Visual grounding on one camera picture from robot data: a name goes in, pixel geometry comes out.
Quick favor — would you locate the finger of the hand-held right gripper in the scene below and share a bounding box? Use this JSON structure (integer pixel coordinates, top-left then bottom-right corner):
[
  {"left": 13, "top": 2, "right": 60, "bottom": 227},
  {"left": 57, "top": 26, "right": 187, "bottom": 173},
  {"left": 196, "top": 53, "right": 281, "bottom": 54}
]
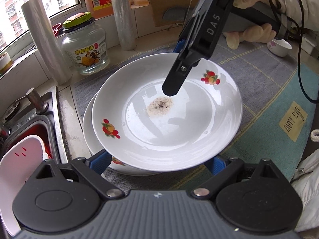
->
[{"left": 161, "top": 40, "right": 201, "bottom": 97}]

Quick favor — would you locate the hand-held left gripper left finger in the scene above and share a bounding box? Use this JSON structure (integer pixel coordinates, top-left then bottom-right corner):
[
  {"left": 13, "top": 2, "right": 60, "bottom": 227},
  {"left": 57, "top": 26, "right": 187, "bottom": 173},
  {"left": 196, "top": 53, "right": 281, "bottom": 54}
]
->
[{"left": 35, "top": 149, "right": 124, "bottom": 200}]

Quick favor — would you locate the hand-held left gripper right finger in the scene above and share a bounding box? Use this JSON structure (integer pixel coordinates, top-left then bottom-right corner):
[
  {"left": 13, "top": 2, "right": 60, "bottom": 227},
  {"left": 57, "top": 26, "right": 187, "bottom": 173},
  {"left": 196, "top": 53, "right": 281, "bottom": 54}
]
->
[{"left": 191, "top": 156, "right": 280, "bottom": 200}]

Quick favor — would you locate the white fruit-print plate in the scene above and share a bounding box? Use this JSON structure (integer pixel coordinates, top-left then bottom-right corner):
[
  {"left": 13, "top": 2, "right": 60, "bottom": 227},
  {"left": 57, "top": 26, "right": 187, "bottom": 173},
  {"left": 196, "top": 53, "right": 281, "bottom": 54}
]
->
[
  {"left": 83, "top": 90, "right": 165, "bottom": 176},
  {"left": 91, "top": 52, "right": 243, "bottom": 173}
]

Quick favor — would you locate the person's right forearm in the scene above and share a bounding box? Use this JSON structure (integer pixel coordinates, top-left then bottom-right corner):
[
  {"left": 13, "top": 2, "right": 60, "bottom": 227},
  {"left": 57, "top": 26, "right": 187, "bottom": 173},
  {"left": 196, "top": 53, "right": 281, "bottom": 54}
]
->
[{"left": 268, "top": 0, "right": 319, "bottom": 34}]

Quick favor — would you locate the person's right hand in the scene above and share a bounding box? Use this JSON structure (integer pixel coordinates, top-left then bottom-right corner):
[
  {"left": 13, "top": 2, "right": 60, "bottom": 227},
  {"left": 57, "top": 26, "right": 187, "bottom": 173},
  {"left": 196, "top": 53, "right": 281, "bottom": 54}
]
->
[{"left": 225, "top": 0, "right": 278, "bottom": 50}]

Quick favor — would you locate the grey plastic basin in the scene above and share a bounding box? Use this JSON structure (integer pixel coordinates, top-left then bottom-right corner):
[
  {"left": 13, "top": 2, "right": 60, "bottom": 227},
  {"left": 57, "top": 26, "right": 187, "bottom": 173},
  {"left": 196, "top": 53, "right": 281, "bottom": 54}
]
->
[{"left": 1, "top": 116, "right": 61, "bottom": 163}]

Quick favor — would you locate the white floral cup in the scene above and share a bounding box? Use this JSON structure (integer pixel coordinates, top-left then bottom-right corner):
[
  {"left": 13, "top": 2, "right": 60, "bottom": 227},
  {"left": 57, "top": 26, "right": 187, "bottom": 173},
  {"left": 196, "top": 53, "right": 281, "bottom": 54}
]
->
[{"left": 267, "top": 38, "right": 292, "bottom": 58}]

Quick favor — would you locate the stainless steel sink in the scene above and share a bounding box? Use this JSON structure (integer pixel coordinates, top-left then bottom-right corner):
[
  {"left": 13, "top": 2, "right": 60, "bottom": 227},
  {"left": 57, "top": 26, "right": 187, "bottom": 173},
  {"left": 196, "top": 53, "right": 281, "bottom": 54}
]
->
[{"left": 0, "top": 85, "right": 69, "bottom": 163}]

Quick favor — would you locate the red plastic basin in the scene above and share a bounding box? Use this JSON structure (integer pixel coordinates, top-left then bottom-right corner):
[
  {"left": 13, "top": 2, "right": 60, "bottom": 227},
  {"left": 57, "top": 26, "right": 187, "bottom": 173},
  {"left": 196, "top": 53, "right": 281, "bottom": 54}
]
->
[{"left": 7, "top": 121, "right": 53, "bottom": 160}]

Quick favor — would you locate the blue grey checked mat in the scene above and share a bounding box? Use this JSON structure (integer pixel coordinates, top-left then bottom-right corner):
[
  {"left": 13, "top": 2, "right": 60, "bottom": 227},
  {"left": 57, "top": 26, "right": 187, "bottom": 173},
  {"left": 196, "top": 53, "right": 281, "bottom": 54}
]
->
[{"left": 71, "top": 41, "right": 313, "bottom": 192}]

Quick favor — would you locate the white plastic strainer basket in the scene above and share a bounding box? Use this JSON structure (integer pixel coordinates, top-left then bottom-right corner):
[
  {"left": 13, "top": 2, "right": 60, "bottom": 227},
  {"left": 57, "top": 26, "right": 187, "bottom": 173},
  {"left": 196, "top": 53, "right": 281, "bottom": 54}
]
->
[{"left": 0, "top": 134, "right": 53, "bottom": 237}]

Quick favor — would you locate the clear plastic wrap roll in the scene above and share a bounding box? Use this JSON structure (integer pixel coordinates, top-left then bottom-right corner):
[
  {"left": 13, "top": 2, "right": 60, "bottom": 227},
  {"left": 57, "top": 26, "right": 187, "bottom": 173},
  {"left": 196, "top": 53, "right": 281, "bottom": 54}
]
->
[
  {"left": 109, "top": 0, "right": 137, "bottom": 51},
  {"left": 21, "top": 0, "right": 73, "bottom": 85}
]

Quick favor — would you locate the person's white jacket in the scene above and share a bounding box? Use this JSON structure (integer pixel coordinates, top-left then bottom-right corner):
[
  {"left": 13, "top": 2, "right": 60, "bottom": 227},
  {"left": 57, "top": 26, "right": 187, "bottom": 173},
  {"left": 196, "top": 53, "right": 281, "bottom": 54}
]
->
[{"left": 290, "top": 128, "right": 319, "bottom": 232}]

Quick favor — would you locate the glass jar with green lid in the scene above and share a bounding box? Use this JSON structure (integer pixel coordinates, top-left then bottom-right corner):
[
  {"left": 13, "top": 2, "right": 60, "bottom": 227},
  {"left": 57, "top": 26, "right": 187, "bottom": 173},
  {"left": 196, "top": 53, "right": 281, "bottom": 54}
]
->
[{"left": 61, "top": 12, "right": 110, "bottom": 74}]

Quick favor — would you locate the small red container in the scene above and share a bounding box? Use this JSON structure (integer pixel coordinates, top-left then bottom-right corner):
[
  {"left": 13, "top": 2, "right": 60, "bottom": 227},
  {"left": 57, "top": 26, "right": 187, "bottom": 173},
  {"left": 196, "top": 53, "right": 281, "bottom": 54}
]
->
[{"left": 52, "top": 23, "right": 63, "bottom": 37}]

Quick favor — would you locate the window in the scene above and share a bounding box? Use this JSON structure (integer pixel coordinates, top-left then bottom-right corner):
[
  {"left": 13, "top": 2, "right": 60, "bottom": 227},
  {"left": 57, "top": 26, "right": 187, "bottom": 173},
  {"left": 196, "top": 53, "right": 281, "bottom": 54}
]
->
[{"left": 0, "top": 0, "right": 85, "bottom": 55}]

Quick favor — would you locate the short metal post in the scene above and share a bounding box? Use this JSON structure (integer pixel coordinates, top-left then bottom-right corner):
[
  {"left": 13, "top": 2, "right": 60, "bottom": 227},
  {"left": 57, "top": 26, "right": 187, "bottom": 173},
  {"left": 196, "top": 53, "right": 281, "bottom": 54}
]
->
[{"left": 26, "top": 88, "right": 49, "bottom": 115}]

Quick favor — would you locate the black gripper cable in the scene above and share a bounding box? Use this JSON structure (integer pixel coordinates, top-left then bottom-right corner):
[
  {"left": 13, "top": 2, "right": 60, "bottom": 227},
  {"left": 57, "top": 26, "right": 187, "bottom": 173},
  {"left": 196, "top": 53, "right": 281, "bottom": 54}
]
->
[{"left": 264, "top": 0, "right": 319, "bottom": 104}]

